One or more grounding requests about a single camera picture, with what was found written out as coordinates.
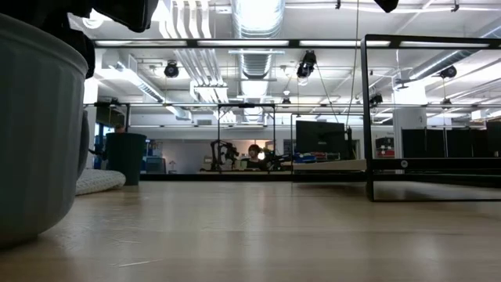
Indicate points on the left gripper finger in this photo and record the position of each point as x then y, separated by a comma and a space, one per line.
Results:
84, 47

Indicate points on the dark teal cup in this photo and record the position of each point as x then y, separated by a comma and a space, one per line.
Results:
125, 156

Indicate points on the black background robot arm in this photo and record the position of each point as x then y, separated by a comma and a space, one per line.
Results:
274, 158
221, 154

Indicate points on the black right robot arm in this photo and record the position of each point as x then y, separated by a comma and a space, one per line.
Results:
386, 4

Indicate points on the black ceiling spotlight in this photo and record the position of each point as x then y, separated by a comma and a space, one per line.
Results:
448, 71
171, 69

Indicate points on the white knitted mat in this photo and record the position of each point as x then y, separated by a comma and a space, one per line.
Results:
99, 181

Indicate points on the black computer monitor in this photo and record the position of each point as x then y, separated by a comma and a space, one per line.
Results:
320, 137

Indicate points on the blue storage bins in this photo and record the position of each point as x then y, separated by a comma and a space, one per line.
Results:
305, 157

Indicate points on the black partition panels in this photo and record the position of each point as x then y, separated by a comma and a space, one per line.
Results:
430, 143

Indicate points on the black overhead frame beam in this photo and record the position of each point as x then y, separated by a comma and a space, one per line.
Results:
235, 43

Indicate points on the silver ventilation duct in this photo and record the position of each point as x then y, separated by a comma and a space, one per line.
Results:
258, 35

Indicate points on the black background station frame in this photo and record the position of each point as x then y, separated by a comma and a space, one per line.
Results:
218, 137

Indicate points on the black overhead camera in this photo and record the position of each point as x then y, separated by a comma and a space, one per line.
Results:
306, 64

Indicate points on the black table edge rail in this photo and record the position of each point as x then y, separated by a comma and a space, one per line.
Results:
235, 177

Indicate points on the black frame shelf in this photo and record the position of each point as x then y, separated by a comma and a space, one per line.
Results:
368, 117

